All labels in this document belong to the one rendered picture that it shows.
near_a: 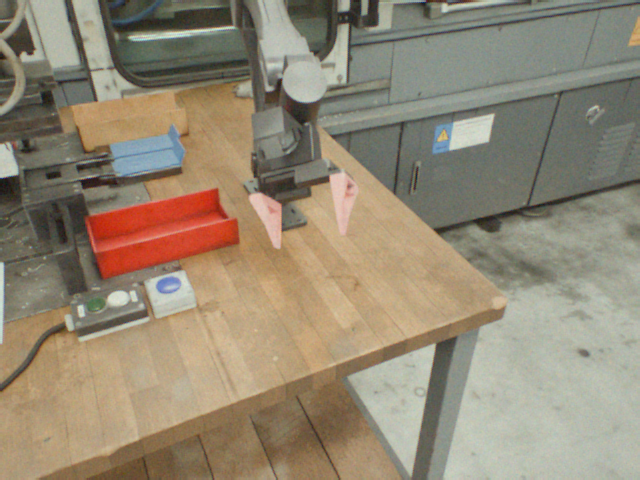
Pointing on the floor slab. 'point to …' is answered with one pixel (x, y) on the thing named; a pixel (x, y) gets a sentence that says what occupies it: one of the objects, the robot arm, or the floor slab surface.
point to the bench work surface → (253, 340)
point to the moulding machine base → (484, 105)
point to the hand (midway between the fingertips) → (308, 235)
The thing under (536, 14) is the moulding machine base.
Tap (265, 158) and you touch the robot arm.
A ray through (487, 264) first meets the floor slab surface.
